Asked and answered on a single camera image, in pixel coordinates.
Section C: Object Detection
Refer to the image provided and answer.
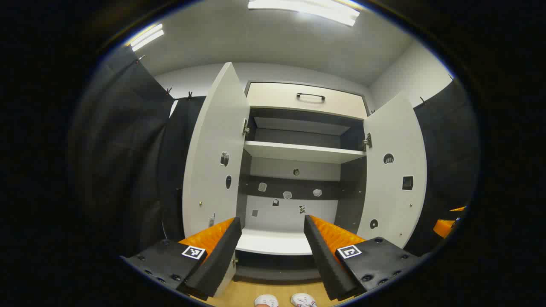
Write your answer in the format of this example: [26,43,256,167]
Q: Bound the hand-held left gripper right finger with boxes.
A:
[304,214,431,301]

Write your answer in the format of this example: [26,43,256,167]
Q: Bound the white cabinet door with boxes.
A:
[356,92,428,250]
[182,62,251,298]

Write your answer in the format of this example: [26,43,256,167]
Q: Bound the white shoe cabinet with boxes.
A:
[237,81,372,282]

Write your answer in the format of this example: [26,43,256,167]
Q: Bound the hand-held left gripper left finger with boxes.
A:
[121,217,243,301]

